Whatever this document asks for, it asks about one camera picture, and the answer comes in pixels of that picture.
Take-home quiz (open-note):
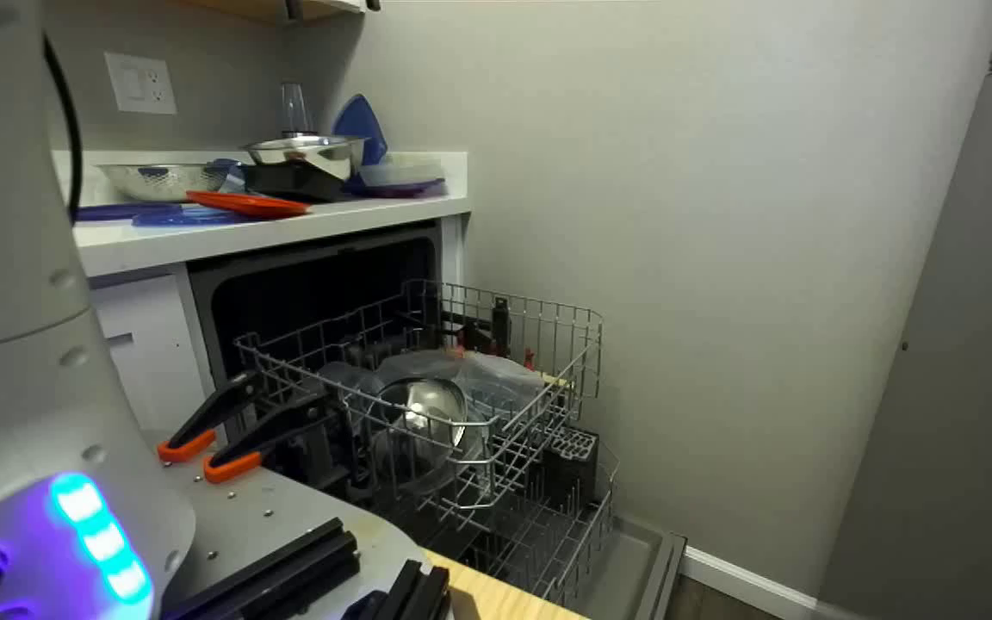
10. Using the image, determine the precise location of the black aluminium rail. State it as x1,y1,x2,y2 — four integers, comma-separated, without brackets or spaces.
162,515,364,620
338,558,455,620

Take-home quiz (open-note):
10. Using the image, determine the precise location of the black container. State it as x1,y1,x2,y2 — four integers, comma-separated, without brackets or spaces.
245,159,350,208

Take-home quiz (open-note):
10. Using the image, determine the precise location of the small silver bowl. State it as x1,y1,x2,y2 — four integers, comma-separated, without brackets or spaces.
385,377,477,460

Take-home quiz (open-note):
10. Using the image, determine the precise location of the black bottle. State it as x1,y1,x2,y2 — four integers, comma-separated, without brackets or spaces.
488,292,512,360

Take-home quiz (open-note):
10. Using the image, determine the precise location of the large blue lid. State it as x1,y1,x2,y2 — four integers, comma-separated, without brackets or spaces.
330,94,394,169

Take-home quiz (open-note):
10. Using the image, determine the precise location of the clear glass cup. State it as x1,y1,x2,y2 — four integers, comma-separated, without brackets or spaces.
276,81,314,138

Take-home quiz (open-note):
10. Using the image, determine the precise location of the grey refrigerator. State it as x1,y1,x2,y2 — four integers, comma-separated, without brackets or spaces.
815,0,992,620

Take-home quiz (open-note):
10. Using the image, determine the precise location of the light blue square lid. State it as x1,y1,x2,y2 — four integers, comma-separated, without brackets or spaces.
132,201,248,231

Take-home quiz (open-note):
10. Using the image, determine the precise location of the wall cabinet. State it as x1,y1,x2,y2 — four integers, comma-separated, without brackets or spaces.
191,0,373,28

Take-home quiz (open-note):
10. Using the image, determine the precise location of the clear round plastic container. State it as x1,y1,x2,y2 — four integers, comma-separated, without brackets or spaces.
373,346,466,388

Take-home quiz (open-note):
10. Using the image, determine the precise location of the red plastic lid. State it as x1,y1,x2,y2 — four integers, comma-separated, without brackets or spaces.
184,186,310,222

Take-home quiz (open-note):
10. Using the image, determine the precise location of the grey metal base plate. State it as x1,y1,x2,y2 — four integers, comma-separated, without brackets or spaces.
155,453,455,620

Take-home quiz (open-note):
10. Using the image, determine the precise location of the white base cabinet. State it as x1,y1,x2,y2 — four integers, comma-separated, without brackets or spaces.
85,263,219,442

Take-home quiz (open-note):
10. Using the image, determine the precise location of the dark blue round lid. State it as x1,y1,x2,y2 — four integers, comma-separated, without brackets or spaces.
74,201,140,225

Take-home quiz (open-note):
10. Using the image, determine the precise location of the black cutlery basket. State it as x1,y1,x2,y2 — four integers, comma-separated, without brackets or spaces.
540,424,603,509

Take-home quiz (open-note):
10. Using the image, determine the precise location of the dishwasher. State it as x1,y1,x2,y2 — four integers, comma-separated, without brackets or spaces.
184,222,689,620

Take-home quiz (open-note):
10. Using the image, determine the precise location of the large silver bowl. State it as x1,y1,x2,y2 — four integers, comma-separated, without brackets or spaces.
245,132,367,186

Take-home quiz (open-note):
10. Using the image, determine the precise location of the wire dishwasher rack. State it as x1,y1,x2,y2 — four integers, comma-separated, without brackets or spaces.
231,277,609,518
402,424,621,605

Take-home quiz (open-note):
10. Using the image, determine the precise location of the clear container purple lid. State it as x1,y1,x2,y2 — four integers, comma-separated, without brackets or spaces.
350,153,451,201

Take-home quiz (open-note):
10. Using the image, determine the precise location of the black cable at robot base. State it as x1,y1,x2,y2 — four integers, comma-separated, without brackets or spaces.
40,31,85,225

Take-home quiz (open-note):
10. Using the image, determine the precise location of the black clamp orange tip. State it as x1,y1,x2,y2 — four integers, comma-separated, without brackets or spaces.
155,371,266,470
200,393,356,495

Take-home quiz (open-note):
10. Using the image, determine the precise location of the wire lower dishwasher rack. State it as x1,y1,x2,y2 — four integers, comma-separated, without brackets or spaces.
402,424,621,605

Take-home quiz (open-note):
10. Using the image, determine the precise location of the wire upper dishwasher rack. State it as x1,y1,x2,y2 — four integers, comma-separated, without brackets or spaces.
231,277,609,518

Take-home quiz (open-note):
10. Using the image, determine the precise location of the white wall outlet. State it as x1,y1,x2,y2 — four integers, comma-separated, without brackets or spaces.
99,47,180,116

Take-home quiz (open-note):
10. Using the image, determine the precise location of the wooden board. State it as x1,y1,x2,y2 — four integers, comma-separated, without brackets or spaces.
421,549,593,620

